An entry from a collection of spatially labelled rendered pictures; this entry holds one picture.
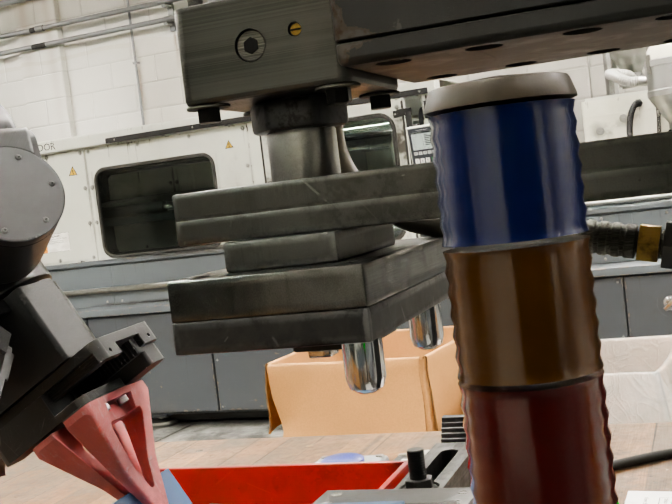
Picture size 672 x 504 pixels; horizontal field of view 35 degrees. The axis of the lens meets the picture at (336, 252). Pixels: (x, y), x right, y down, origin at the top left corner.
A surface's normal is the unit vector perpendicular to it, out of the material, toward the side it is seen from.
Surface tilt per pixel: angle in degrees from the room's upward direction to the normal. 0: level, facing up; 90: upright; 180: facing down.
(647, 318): 90
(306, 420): 86
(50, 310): 59
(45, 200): 66
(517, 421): 104
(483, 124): 76
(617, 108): 90
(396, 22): 90
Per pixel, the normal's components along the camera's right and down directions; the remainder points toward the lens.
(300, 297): -0.33, 0.09
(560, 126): 0.61, 0.22
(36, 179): 0.42, -0.41
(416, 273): 0.94, -0.10
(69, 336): 0.75, -0.59
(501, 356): -0.52, -0.14
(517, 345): -0.23, 0.32
